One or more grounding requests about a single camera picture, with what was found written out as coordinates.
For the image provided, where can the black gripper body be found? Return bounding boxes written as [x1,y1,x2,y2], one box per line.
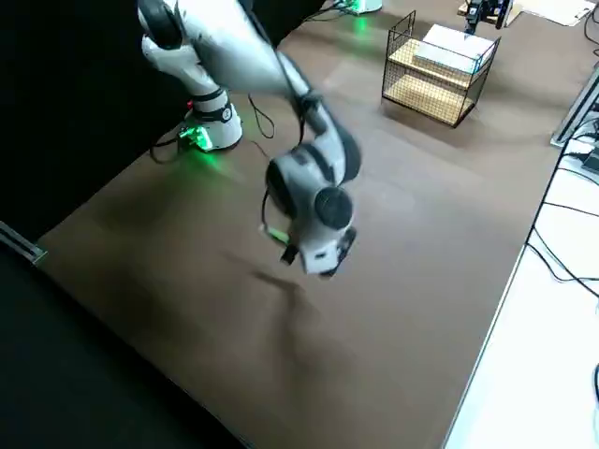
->
[327,226,358,278]

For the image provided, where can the green marker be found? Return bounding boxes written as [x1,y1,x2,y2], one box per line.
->
[259,224,292,245]

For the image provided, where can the blue illustrated book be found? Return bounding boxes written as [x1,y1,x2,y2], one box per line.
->
[413,23,497,79]

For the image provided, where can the white paper clipboard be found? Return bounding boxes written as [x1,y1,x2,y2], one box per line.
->
[507,0,596,28]

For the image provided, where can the black wire wooden shelf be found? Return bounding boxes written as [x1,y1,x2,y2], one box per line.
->
[381,9,503,129]

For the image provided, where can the aluminium frame post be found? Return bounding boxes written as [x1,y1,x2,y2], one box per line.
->
[550,65,599,149]

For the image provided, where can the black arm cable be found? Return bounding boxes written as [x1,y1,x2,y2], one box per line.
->
[245,0,329,141]

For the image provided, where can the black desk cable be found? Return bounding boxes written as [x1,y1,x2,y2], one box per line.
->
[526,200,599,300]

